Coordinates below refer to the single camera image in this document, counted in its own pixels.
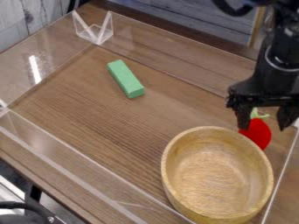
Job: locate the gold metal chair frame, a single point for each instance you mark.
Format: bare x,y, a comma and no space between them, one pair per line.
262,26

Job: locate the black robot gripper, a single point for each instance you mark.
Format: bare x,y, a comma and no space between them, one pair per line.
253,93

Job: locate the green rectangular block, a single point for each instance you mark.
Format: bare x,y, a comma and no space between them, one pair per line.
126,79

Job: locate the red toy strawberry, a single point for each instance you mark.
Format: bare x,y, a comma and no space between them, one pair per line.
258,131

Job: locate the round wooden bowl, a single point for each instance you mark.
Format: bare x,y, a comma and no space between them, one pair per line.
218,177

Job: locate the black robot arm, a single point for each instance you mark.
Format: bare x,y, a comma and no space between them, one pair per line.
278,57

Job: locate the clear acrylic tray enclosure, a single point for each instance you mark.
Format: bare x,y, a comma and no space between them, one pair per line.
87,144

